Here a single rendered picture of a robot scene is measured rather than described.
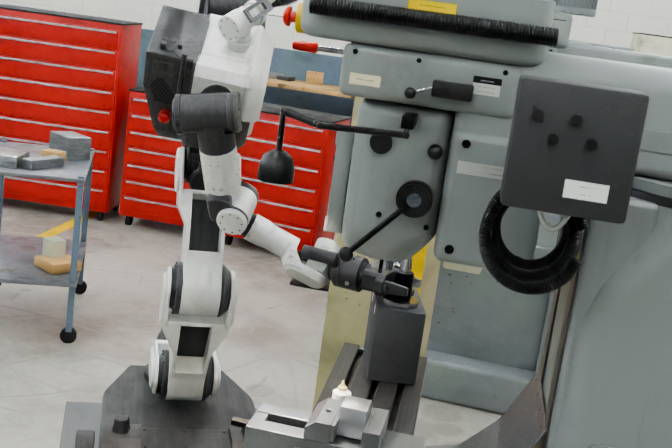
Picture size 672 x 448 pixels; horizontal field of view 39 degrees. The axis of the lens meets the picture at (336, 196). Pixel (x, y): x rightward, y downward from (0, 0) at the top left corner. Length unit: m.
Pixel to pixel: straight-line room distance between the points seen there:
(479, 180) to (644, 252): 0.32
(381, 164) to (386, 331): 0.63
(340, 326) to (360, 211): 2.02
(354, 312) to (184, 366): 1.21
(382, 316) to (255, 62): 0.70
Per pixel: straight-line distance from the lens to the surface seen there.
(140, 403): 2.96
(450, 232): 1.83
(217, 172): 2.31
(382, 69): 1.80
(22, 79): 7.25
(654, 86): 1.83
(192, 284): 2.56
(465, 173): 1.81
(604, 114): 1.56
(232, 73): 2.34
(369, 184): 1.85
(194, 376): 2.78
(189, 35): 2.42
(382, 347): 2.38
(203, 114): 2.23
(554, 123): 1.55
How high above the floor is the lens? 1.80
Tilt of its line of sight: 11 degrees down
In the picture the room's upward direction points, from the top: 8 degrees clockwise
